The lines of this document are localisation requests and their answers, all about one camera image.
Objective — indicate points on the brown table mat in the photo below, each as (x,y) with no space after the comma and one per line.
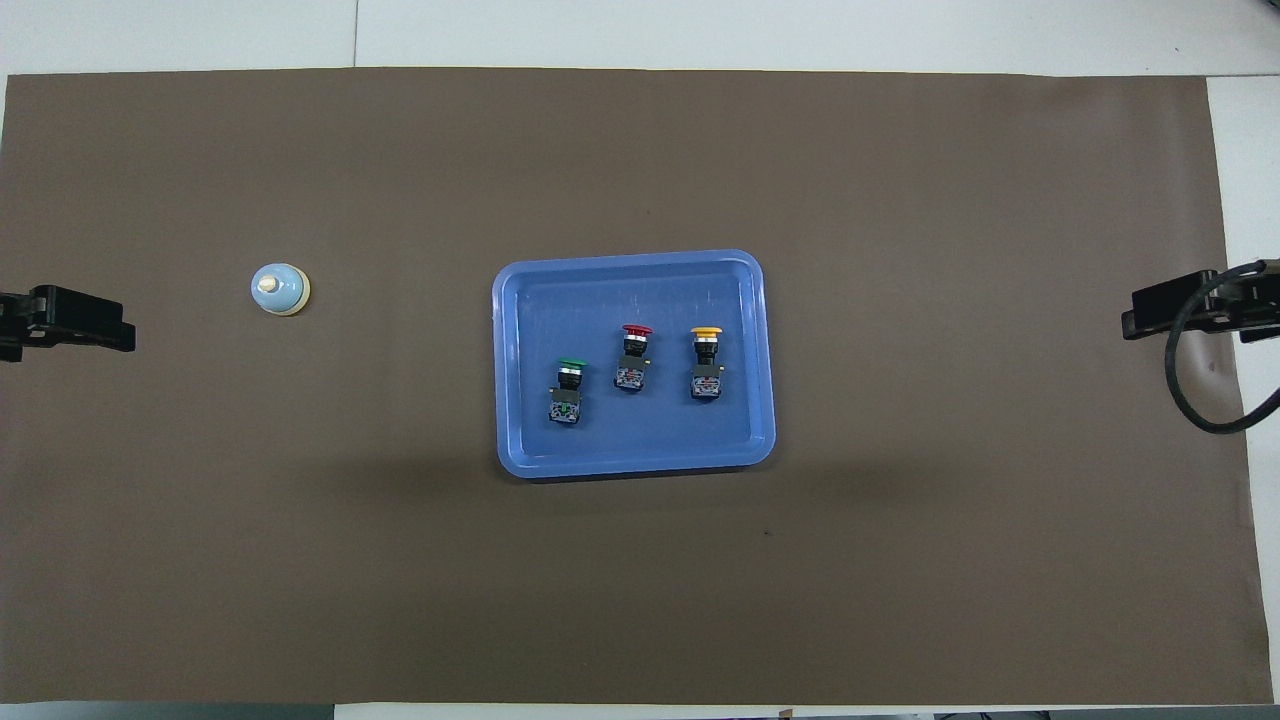
(300,550)

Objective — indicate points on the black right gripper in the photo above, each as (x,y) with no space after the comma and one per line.
(1250,300)

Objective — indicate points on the blue plastic tray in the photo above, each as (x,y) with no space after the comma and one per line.
(680,430)

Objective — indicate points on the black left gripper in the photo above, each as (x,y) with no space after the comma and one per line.
(50,320)

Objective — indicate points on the red push button switch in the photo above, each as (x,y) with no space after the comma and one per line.
(630,378)

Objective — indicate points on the green push button switch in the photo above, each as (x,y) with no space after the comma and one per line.
(565,410)

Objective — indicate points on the yellow push button switch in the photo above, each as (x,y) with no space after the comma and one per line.
(707,385)

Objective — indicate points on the light blue desk bell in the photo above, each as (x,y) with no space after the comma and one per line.
(279,291)

